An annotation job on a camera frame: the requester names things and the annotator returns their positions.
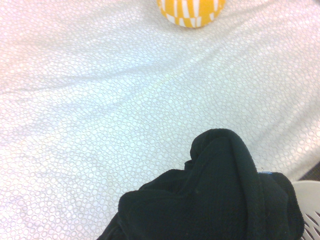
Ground yellow white patterned pillow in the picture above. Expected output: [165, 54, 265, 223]
[156, 0, 228, 30]

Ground white circle-print bed sheet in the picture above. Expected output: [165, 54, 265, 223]
[0, 0, 320, 240]

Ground white perforated laundry basket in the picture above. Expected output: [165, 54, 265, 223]
[291, 180, 320, 240]

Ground black sweatpants bundle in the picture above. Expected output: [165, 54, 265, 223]
[96, 128, 306, 240]

